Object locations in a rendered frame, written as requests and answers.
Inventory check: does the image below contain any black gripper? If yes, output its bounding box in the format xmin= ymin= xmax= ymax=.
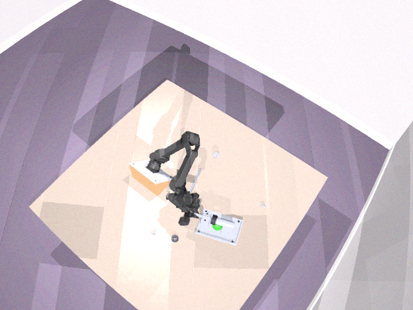
xmin=176 ymin=193 xmax=199 ymax=226

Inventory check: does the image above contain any white housing block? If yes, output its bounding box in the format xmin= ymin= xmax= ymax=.
xmin=195 ymin=209 xmax=244 ymax=245

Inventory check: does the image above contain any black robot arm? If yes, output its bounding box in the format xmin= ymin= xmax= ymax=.
xmin=145 ymin=131 xmax=201 ymax=212

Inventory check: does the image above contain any green spacer ring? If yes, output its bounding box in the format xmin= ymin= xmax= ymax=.
xmin=212 ymin=224 xmax=222 ymax=231

